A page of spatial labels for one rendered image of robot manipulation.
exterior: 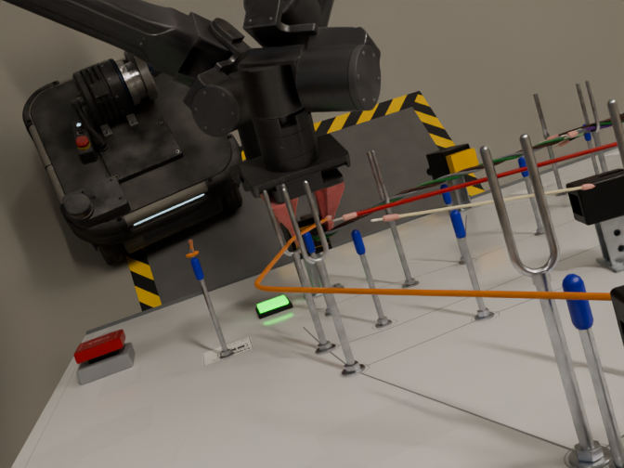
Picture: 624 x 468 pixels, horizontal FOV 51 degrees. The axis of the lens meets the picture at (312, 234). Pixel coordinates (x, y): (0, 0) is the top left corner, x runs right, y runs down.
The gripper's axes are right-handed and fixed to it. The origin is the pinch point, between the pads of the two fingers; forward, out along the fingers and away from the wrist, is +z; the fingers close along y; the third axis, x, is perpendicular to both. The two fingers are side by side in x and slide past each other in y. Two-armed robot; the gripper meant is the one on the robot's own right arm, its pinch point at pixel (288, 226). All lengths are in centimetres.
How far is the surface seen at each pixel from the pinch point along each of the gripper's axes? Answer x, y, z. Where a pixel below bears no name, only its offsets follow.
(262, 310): -13.6, -6.9, 4.7
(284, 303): -13.6, -4.3, 4.7
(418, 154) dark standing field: 129, 65, 24
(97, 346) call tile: -14.6, -24.6, 2.4
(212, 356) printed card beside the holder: -22.3, -13.2, 4.2
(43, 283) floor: 121, -63, 27
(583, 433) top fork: -60, 3, -4
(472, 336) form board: -41.7, 5.7, 0.7
